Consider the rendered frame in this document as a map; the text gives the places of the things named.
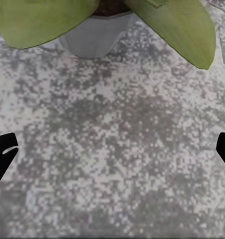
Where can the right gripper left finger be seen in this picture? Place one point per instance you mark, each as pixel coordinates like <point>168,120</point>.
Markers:
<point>8,150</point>

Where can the pot plant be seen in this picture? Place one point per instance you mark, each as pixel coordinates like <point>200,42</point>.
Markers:
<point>92,28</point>

